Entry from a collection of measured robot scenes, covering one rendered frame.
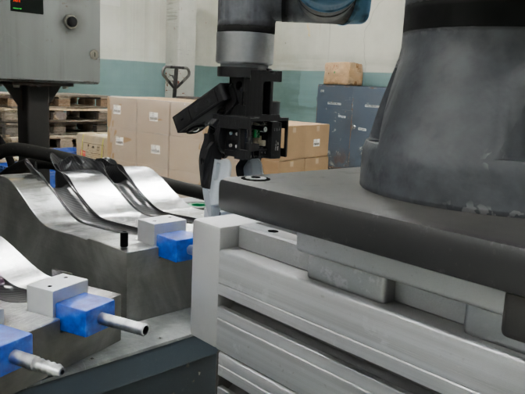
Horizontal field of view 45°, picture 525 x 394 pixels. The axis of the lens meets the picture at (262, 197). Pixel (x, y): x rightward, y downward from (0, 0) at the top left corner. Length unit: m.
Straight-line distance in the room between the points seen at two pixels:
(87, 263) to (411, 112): 0.60
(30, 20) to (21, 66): 0.11
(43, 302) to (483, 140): 0.49
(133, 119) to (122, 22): 3.59
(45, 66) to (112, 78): 7.02
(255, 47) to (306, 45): 8.48
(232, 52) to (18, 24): 0.90
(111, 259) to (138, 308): 0.07
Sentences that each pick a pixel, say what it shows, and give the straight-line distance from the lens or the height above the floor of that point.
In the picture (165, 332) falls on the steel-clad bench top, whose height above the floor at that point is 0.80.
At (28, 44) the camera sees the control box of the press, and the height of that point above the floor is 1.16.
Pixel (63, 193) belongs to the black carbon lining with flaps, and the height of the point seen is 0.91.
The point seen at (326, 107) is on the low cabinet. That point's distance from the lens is 8.34.
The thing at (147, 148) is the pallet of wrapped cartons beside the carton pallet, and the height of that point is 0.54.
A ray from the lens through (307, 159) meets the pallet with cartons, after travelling 5.83.
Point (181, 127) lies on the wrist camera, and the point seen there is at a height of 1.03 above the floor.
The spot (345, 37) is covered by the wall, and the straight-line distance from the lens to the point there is 8.87.
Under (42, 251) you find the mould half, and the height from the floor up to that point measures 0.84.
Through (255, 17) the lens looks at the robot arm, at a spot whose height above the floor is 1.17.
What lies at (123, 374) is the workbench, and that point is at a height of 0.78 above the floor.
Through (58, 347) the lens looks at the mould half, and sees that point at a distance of 0.68.
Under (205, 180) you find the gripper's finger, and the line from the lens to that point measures 0.85.
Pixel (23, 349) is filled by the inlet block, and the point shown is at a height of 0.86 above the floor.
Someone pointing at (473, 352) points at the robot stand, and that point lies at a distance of 0.33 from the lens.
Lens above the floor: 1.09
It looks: 10 degrees down
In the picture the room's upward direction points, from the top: 3 degrees clockwise
